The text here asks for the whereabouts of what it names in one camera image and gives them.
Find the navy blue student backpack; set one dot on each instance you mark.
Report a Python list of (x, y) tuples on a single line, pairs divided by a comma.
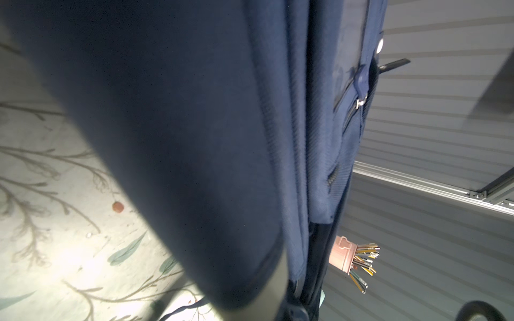
[(233, 126)]

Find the pink pencil cup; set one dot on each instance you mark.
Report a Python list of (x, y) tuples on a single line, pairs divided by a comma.
[(342, 254)]

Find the bundle of coloured pencils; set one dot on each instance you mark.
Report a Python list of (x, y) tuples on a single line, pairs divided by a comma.
[(362, 259)]

